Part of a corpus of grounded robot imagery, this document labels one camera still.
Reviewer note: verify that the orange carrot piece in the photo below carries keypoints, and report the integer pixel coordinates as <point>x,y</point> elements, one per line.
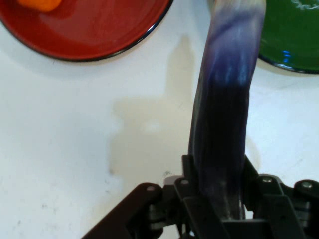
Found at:
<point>42,4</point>

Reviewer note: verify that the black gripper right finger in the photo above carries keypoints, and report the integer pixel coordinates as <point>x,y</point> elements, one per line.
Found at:
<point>286,211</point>

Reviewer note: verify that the purple toy eggplant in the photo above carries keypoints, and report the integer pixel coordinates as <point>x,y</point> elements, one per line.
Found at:
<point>224,112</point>

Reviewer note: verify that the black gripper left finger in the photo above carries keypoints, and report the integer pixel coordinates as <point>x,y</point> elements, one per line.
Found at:
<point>139,214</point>

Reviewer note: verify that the red round plate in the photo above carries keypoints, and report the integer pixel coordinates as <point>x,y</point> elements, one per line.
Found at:
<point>87,32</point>

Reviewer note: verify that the green round plate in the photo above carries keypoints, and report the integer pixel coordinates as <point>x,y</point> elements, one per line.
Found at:
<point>291,32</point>

